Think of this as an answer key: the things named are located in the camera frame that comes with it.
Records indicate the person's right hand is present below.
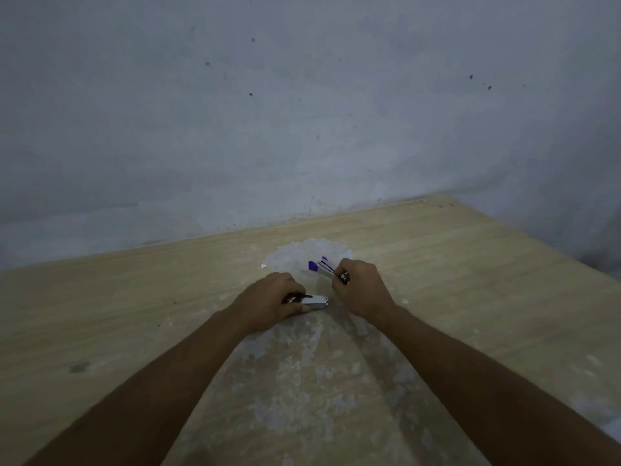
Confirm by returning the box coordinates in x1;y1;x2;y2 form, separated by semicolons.
331;258;401;327

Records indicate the person's left forearm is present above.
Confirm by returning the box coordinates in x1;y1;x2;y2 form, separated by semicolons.
22;305;265;466

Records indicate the white crumpled sheet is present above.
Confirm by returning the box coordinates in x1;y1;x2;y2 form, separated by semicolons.
570;397;621;444

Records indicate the small silver black metal tool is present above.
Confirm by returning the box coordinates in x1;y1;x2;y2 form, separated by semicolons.
282;293;330;309

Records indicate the person's left hand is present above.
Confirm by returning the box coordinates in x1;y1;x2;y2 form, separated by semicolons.
231;272;315;334

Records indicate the person's right forearm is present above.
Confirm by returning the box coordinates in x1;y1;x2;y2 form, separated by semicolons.
374;305;621;466

